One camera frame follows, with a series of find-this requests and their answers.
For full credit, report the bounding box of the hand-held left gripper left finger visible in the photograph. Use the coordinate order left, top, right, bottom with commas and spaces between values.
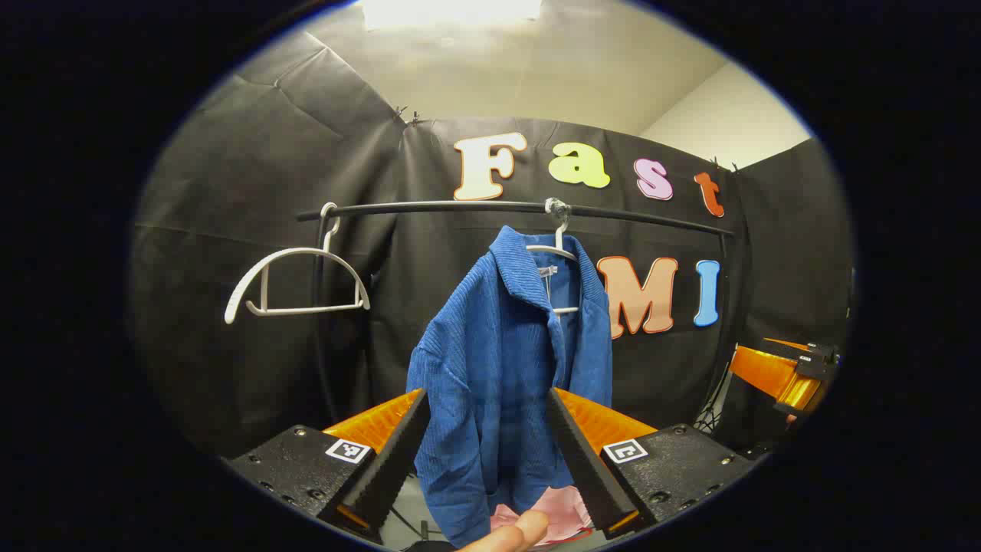
222, 388, 431, 545

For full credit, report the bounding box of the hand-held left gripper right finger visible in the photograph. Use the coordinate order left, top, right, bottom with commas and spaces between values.
546, 387, 760, 540

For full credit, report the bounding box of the pink laundry hamper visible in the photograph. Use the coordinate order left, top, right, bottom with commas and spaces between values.
490, 485, 595, 547

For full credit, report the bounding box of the blue corduroy shirt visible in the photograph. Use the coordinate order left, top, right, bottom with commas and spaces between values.
406, 225, 614, 549

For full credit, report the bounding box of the white plastic hanger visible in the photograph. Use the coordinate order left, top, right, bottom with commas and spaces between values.
526, 198, 581, 316
224, 202, 372, 325

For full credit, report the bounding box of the black clothes rack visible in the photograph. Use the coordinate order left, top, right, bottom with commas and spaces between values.
295, 199, 737, 430

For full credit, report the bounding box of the black backdrop cloth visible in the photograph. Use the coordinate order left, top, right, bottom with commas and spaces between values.
126, 31, 855, 461

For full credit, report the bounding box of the ceiling light panel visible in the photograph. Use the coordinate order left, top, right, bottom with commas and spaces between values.
360, 0, 545, 31

